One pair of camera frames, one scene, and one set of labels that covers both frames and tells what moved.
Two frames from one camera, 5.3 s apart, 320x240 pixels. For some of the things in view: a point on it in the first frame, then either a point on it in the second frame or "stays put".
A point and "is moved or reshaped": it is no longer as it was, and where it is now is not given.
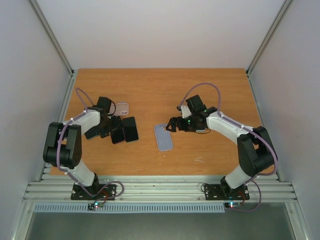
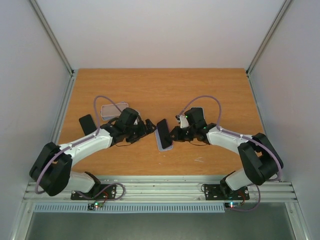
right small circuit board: [232, 204] stays put
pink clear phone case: [121, 109] stays put
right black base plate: [213, 192] stays put
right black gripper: [180, 122] -> [176, 135]
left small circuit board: [95, 205] stays put
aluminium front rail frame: [155, 188] stays put
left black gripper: [102, 132] -> [149, 125]
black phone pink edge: [117, 135] is moved or reshaped
